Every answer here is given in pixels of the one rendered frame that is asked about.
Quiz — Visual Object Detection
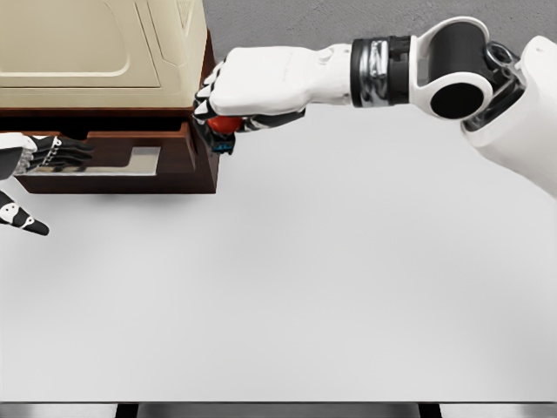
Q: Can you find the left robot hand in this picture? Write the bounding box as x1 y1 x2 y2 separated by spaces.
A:
0 132 95 237

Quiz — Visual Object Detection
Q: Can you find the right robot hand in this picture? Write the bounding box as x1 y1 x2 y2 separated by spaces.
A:
192 45 327 132

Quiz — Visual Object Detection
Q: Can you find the red button switch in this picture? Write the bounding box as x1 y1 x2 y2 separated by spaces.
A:
204 115 243 156

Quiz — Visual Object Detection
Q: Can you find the brown wooden cabinet drawer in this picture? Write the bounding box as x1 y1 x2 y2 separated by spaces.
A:
12 120 218 195

